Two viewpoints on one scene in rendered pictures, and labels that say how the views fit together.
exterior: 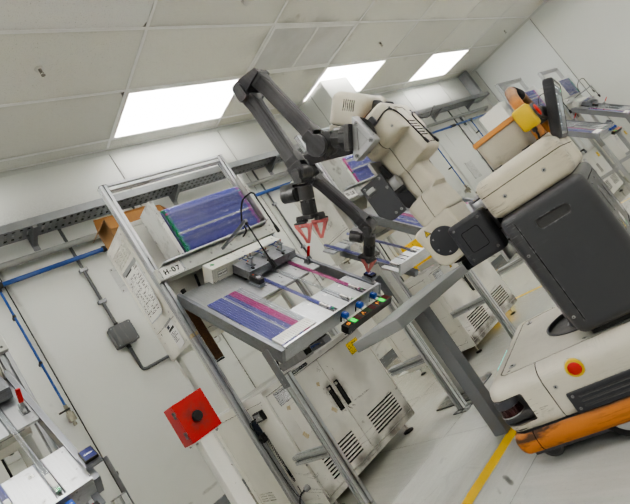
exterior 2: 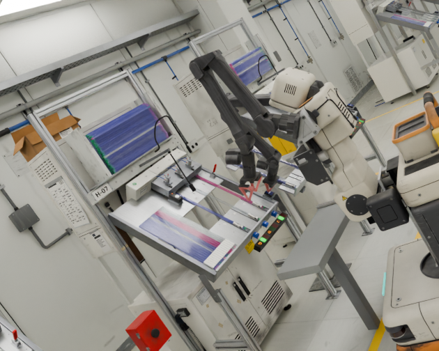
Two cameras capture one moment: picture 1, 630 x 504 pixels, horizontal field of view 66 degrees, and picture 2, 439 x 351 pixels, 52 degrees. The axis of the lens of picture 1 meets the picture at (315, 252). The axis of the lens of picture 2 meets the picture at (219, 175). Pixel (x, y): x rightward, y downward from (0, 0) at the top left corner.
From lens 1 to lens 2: 0.75 m
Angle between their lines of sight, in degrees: 16
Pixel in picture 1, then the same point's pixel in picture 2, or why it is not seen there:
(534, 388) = (417, 322)
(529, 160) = not seen: outside the picture
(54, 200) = not seen: outside the picture
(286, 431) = (207, 324)
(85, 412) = not seen: outside the picture
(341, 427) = (244, 315)
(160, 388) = (61, 262)
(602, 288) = not seen: outside the picture
